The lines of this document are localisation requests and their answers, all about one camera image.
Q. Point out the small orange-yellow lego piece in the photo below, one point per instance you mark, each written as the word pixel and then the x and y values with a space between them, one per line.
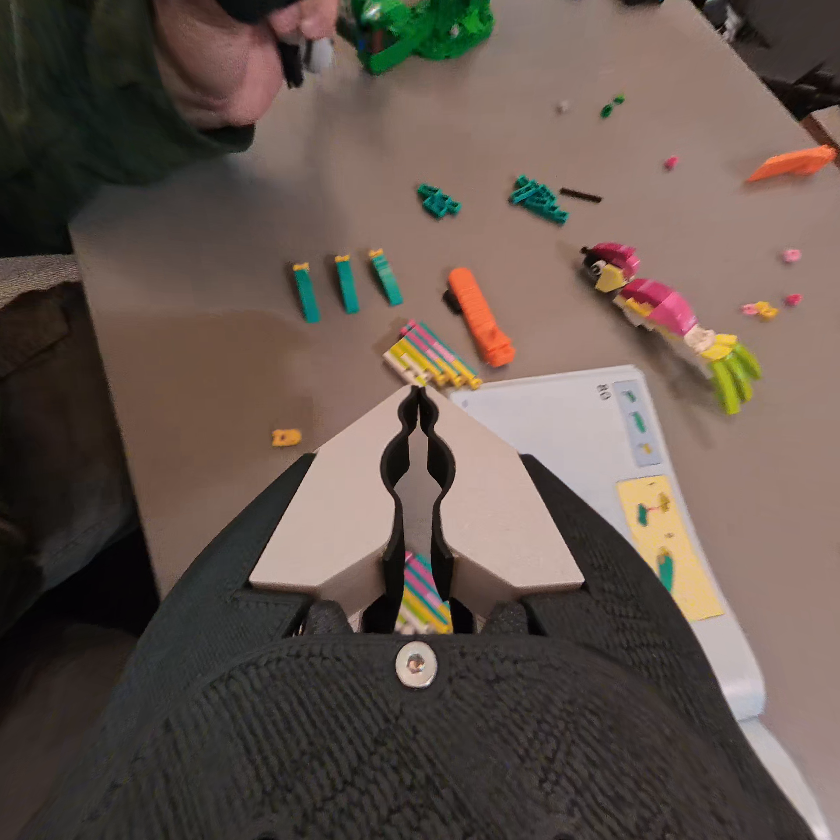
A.
pixel 287 438

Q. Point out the lego instruction booklet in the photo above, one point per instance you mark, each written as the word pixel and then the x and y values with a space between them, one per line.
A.
pixel 564 420

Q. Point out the person's left hand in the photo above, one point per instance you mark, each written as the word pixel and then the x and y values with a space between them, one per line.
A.
pixel 216 65

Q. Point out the teal lego bar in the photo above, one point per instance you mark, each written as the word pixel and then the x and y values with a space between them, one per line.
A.
pixel 346 283
pixel 386 277
pixel 306 293

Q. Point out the person's left forearm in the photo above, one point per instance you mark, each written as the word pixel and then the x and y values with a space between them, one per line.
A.
pixel 79 85

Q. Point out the orange lego wing piece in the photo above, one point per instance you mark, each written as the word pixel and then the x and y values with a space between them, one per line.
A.
pixel 791 164

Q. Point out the striped pastel lego assembly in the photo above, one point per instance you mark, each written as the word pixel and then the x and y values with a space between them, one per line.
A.
pixel 420 590
pixel 430 355

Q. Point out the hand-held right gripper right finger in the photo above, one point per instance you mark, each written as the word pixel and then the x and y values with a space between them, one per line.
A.
pixel 505 518

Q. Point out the pink lego bird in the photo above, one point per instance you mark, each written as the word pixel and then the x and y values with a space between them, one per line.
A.
pixel 663 312

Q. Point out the orange ribbed lego piece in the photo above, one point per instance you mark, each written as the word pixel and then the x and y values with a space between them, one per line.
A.
pixel 481 316

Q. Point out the person's dark trousers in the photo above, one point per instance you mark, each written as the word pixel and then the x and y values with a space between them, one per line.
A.
pixel 52 426

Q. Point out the small green lego piece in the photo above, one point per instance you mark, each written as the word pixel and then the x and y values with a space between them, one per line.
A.
pixel 611 106

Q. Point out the green lego build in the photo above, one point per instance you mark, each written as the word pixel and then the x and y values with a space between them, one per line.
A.
pixel 426 29

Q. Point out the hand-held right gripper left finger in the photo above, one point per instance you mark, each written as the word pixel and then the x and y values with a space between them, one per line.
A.
pixel 328 518

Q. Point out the black office chair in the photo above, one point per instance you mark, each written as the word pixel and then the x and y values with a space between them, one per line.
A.
pixel 787 52

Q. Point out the black lego rod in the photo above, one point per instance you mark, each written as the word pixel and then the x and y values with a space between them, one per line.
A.
pixel 580 195

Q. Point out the small yellow pink lego pieces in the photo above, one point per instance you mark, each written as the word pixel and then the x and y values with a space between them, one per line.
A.
pixel 761 310

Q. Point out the teal lego piece cluster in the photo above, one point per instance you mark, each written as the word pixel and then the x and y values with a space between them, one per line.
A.
pixel 538 200
pixel 438 200

